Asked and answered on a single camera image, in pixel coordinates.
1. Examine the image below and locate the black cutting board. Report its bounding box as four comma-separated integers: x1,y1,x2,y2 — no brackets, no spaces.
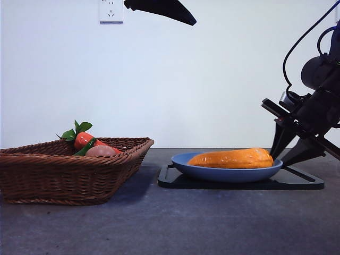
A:
157,163,326,191

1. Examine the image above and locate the long black cable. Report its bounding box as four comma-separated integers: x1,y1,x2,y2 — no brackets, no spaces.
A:
282,1,340,92

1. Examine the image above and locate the blue plate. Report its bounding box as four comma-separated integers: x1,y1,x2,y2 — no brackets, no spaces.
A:
170,151,284,183

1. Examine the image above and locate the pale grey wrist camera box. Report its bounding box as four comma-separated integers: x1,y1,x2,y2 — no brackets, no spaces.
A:
278,90,299,111

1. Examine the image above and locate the orange carrot with green leaves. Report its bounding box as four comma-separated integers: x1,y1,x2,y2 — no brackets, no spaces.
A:
55,120,122,155

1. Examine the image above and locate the white wall socket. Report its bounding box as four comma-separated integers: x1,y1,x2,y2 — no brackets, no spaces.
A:
99,0,124,25

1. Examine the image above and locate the brown egg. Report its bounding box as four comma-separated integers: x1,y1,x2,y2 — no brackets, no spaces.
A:
84,145,118,158

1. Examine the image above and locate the green chili pepper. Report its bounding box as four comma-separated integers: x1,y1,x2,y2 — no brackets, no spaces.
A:
72,138,98,157

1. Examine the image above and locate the brown wicker basket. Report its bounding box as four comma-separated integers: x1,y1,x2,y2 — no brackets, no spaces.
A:
0,137,155,206

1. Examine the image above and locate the yellow-orange corn cob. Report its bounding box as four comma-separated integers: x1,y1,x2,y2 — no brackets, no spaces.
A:
186,147,275,169

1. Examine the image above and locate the looped black cable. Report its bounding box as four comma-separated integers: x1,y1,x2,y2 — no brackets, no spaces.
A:
317,25,337,56

